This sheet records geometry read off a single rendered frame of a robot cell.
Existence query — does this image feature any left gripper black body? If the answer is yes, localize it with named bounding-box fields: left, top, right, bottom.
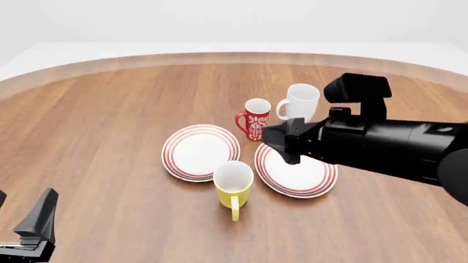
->
left=0, top=237, right=56, bottom=263

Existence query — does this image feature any plain white mug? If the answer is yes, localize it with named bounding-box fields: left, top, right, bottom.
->
left=275, top=83, right=321, bottom=123

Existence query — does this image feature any yellow and white mug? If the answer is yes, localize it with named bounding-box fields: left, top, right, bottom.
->
left=213, top=160, right=255, bottom=222

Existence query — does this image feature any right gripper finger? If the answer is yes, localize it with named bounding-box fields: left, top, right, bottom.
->
left=262, top=136, right=290, bottom=163
left=262, top=122, right=289, bottom=138

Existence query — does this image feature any red mug with white pattern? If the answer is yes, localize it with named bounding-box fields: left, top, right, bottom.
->
left=235, top=98, right=272, bottom=142

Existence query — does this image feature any black flat plate on stalk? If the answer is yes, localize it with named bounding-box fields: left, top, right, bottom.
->
left=323, top=72, right=393, bottom=121

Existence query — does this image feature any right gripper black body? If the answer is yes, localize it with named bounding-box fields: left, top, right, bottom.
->
left=284, top=117, right=306, bottom=166

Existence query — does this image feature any white plate with red rings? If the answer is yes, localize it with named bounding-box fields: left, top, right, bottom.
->
left=161, top=123, right=241, bottom=183
left=254, top=142, right=339, bottom=199

